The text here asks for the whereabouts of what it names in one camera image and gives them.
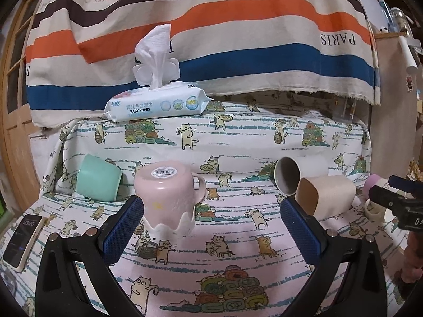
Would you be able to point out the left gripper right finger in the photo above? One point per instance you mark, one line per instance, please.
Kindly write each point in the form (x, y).
(363, 290)

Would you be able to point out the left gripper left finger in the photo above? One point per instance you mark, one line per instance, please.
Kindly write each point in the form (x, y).
(59, 290)

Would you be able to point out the beige speckled cup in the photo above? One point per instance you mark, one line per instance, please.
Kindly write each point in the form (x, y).
(325, 196)

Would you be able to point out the mint green cup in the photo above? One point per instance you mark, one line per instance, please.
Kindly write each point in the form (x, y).
(98, 179)

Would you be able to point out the white cup dark interior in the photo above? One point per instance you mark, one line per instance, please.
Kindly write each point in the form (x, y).
(288, 171)

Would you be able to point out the right hand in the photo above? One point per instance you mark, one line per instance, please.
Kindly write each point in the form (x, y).
(412, 268)

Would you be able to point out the smartphone with white case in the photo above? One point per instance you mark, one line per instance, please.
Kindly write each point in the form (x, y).
(22, 240)

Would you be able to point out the wooden side panel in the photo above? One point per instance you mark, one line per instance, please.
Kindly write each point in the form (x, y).
(395, 129)

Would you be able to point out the pink bear sticker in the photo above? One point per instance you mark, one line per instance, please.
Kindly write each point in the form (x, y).
(410, 85)

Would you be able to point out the pink mug white base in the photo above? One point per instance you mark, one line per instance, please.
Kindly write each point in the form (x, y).
(169, 191)

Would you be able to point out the cat print bed sheet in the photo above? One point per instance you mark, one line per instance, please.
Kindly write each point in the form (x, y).
(239, 259)

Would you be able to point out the wooden door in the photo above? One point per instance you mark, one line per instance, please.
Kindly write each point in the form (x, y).
(16, 122)

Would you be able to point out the striped Paris cloth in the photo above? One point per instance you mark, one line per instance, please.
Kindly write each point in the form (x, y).
(80, 53)

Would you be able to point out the baby wipes pack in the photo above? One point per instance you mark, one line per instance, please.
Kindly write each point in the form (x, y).
(160, 92)

